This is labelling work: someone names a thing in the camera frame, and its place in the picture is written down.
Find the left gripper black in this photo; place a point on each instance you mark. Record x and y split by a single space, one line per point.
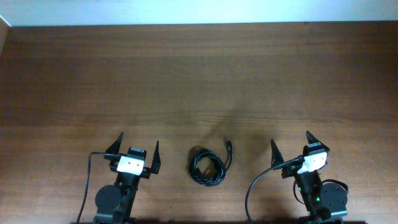
153 167

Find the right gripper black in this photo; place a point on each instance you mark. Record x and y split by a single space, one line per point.
277 158

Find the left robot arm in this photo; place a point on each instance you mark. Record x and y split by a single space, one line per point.
129 187

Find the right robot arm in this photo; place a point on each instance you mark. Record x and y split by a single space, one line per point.
325 200

